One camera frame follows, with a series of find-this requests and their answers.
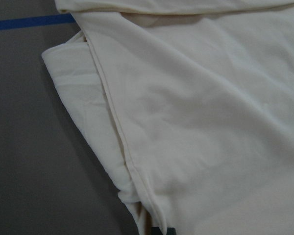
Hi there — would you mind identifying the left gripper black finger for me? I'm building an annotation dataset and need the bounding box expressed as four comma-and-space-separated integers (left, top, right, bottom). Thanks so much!
151, 220, 177, 235

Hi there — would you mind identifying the cream long-sleeve printed shirt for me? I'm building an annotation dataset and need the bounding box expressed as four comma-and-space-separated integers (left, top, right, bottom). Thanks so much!
42, 0, 294, 235

